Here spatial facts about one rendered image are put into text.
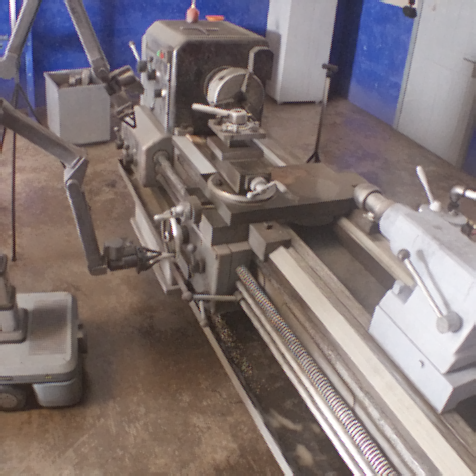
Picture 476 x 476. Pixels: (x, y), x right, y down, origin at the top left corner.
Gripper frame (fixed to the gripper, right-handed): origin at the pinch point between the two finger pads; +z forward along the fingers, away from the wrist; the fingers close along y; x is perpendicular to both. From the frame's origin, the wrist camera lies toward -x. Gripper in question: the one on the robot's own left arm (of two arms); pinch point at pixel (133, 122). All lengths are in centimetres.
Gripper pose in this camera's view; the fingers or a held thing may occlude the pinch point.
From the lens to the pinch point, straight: 210.1
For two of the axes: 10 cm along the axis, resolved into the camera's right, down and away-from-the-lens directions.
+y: -2.2, -5.4, 8.1
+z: 4.1, 7.0, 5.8
